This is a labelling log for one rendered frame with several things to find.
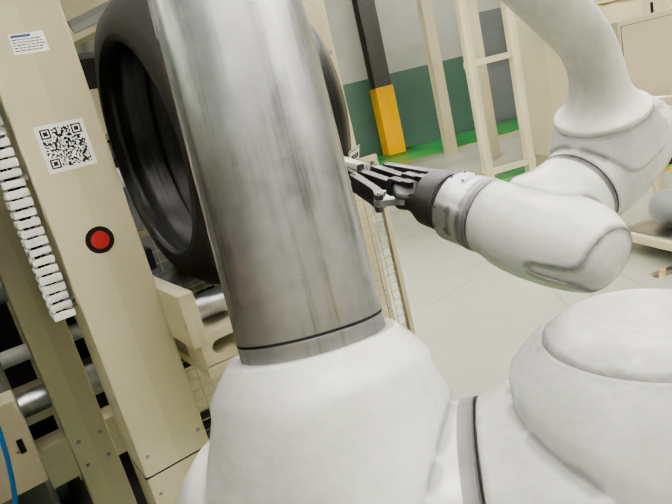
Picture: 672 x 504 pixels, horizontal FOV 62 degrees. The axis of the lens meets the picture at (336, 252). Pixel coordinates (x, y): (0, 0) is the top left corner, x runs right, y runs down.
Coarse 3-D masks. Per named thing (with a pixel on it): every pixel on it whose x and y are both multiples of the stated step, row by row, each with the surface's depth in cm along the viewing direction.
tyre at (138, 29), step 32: (128, 0) 92; (96, 32) 106; (128, 32) 91; (96, 64) 112; (128, 64) 121; (160, 64) 86; (128, 96) 126; (160, 96) 88; (128, 128) 128; (160, 128) 133; (128, 160) 123; (160, 160) 134; (128, 192) 127; (160, 192) 133; (192, 192) 92; (160, 224) 121; (192, 224) 132; (192, 256) 104
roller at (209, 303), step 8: (216, 288) 100; (200, 296) 98; (208, 296) 99; (216, 296) 99; (200, 304) 97; (208, 304) 98; (216, 304) 99; (224, 304) 100; (200, 312) 97; (208, 312) 98; (216, 312) 100
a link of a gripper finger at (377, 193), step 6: (354, 174) 80; (354, 180) 79; (360, 180) 78; (366, 180) 78; (354, 186) 80; (360, 186) 78; (366, 186) 76; (372, 186) 75; (378, 186) 75; (354, 192) 80; (360, 192) 78; (366, 192) 76; (372, 192) 74; (378, 192) 73; (366, 198) 77; (372, 198) 75; (378, 198) 72; (372, 204) 75; (378, 210) 73
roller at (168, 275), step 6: (168, 270) 123; (174, 270) 124; (156, 276) 122; (162, 276) 122; (168, 276) 122; (174, 276) 123; (180, 276) 123; (186, 276) 124; (174, 282) 123; (180, 282) 124; (186, 282) 125
